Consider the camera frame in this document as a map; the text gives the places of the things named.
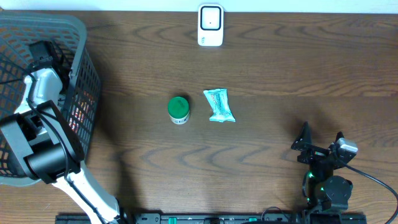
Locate red orange snack bag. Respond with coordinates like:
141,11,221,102
68,91,95,134

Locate teal snack packet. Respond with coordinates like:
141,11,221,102
203,88,236,123

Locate green lid jar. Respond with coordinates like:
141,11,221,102
167,96,190,124

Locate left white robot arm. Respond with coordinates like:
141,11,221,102
1,40,131,223

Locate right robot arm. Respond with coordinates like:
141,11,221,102
291,122,358,213

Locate grey plastic basket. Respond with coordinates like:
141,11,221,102
1,11,101,187

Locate black cable right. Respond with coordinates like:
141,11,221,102
340,160,398,224

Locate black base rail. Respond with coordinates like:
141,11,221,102
55,212,368,224

